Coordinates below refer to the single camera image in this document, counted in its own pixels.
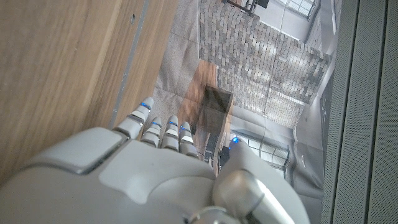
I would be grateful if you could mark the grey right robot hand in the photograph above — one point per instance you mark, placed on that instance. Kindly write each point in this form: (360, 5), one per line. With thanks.
(140, 180)

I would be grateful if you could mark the grey perforated panel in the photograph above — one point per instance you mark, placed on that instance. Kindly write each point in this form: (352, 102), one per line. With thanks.
(357, 109)

